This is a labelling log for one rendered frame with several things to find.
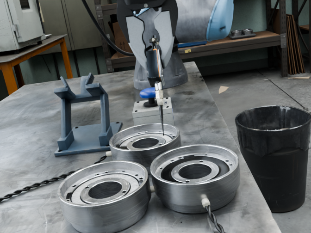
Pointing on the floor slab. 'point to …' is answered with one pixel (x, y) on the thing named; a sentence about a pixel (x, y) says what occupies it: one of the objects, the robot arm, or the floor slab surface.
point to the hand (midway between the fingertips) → (154, 62)
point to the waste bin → (276, 152)
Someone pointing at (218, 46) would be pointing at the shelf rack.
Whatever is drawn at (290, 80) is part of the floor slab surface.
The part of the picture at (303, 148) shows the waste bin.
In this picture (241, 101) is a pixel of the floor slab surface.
